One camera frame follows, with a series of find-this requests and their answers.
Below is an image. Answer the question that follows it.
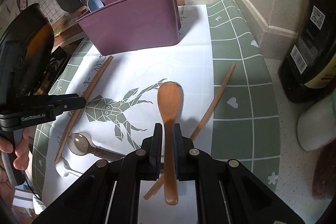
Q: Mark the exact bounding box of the wooden chopstick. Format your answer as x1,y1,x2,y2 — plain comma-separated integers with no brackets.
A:
54,56,115,164
143,174,165,200
190,63,236,141

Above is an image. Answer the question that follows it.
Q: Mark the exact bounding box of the blue grey ceramic spoon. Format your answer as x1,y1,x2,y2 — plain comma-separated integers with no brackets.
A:
87,0,105,12

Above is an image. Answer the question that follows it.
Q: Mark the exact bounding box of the brown wooden spoon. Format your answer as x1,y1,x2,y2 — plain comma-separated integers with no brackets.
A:
157,82,181,206

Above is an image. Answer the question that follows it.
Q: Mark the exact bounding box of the person left hand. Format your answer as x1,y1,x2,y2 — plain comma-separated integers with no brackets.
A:
1,128,29,170

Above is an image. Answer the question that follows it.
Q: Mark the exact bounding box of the black gas stove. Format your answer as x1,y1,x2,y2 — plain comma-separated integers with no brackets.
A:
34,46,71,95

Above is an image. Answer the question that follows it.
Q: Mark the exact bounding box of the black wok pan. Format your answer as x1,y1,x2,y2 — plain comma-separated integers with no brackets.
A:
1,3,54,102

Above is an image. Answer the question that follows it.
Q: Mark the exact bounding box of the green white table cloth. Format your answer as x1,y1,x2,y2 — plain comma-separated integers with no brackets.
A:
31,0,281,224

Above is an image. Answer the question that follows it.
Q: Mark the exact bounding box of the yellow lid chili jar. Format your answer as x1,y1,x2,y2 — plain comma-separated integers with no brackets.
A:
312,141,335,200

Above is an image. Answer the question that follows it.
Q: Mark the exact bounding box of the teal cap salt shaker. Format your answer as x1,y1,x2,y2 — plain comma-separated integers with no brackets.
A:
297,90,335,152

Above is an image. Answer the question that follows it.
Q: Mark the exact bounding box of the purple utensil holder box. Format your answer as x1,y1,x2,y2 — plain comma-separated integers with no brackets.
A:
76,0,181,56

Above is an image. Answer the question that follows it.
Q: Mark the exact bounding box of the dark soy sauce bottle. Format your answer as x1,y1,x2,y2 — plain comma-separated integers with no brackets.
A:
278,0,335,103

